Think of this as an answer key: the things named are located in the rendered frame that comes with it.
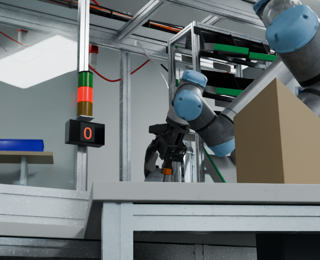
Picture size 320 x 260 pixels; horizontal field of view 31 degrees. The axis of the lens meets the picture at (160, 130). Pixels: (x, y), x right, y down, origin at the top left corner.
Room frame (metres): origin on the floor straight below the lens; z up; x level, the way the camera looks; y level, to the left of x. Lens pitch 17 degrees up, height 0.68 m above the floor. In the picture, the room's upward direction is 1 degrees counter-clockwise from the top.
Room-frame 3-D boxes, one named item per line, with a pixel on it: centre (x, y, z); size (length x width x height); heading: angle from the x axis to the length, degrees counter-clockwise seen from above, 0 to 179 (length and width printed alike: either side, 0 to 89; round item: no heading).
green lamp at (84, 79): (1.77, 0.24, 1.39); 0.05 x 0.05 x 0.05
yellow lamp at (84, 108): (1.77, 0.24, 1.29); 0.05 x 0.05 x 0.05
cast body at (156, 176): (1.77, 0.02, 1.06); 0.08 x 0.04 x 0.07; 30
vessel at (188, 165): (2.76, -0.10, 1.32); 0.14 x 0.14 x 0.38
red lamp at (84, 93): (1.77, 0.24, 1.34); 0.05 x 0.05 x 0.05
